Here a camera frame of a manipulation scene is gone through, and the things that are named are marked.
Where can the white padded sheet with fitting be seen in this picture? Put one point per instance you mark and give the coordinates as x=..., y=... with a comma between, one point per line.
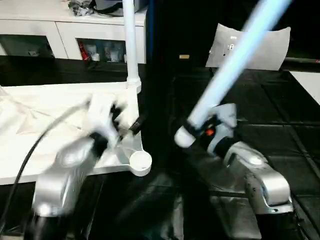
x=270, y=47

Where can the small yellow tag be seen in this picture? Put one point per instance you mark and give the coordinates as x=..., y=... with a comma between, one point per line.
x=184, y=56

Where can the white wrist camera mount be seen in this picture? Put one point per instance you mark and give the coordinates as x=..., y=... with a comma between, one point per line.
x=226, y=122
x=100, y=117

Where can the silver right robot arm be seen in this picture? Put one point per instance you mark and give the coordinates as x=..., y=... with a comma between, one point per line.
x=260, y=175

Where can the white sideboard cabinet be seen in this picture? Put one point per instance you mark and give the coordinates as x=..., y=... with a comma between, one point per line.
x=45, y=27

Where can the black work mat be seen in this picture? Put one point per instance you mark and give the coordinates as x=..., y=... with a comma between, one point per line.
x=280, y=125

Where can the white plastic table top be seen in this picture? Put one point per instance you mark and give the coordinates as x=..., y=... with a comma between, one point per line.
x=45, y=115

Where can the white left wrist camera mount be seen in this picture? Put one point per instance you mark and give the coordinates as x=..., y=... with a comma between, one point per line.
x=100, y=117

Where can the white plastic table leg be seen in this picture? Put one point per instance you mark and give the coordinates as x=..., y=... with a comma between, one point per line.
x=131, y=45
x=235, y=60

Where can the black cabinet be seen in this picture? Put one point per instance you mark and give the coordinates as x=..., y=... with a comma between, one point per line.
x=185, y=25

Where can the dark clutter pile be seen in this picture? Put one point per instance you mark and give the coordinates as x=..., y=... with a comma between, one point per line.
x=80, y=6

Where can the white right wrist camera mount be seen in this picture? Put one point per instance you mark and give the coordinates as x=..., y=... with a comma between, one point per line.
x=226, y=122

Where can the flat white sheet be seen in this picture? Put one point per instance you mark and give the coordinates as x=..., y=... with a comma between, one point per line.
x=307, y=85

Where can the dark helmet on sideboard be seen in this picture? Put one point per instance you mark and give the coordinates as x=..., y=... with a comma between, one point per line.
x=112, y=5

